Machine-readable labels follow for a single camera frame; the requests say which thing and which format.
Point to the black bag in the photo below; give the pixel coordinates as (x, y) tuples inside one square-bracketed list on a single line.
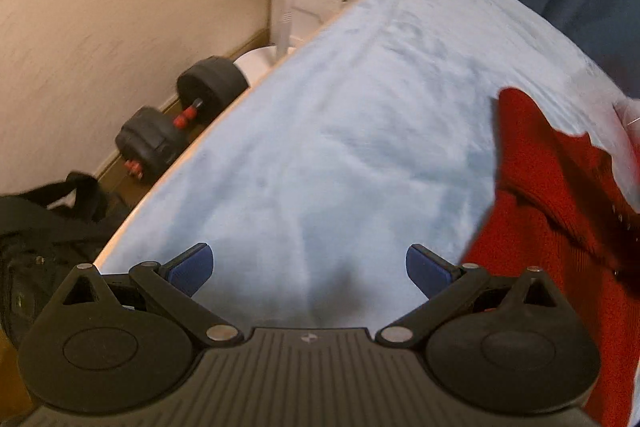
[(35, 227)]

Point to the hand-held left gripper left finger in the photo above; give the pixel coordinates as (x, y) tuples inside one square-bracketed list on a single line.
[(190, 268)]

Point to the light blue fleece bed sheet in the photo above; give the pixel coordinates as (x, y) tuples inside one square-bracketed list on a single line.
[(340, 147)]

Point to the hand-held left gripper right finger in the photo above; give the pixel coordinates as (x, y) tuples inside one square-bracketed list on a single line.
[(429, 268)]

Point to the red knit sweater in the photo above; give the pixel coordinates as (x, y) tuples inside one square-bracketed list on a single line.
[(545, 257)]

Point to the black dumbbell with red collars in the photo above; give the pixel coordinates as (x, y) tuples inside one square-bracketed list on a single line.
[(155, 139)]

